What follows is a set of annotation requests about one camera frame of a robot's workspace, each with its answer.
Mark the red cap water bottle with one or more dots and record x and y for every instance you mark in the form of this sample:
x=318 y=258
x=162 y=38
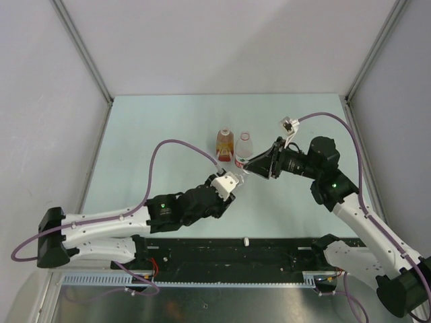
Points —
x=243 y=149

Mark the aluminium corner frame post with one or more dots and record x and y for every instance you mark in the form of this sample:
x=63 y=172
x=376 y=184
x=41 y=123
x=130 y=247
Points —
x=381 y=39
x=81 y=48

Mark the aluminium corner frame post left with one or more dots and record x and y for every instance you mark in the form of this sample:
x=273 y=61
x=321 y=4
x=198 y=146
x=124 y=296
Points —
x=81 y=48

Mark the amber tea bottle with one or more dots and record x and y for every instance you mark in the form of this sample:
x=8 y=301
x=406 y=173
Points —
x=225 y=145

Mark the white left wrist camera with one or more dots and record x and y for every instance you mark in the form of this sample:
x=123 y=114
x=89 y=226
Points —
x=225 y=184

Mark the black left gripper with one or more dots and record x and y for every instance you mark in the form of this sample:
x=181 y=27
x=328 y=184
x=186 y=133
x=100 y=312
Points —
x=222 y=206

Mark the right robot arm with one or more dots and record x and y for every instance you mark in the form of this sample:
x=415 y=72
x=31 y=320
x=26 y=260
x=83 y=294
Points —
x=399 y=274

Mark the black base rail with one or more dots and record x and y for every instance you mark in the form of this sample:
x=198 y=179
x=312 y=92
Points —
x=228 y=260

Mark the aluminium corner frame post right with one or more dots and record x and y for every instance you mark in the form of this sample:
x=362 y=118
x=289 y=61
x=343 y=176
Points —
x=381 y=39

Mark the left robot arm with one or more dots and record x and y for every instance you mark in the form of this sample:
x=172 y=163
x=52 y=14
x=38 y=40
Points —
x=118 y=236

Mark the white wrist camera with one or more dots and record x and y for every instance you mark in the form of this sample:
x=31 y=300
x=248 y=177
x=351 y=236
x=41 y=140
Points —
x=290 y=128
x=225 y=184

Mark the clear plastic bottle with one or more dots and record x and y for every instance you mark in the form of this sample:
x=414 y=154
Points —
x=241 y=177

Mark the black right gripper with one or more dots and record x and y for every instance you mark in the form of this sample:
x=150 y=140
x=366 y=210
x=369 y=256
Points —
x=272 y=160

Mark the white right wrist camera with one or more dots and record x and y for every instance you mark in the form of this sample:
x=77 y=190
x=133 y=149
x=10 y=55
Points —
x=290 y=128

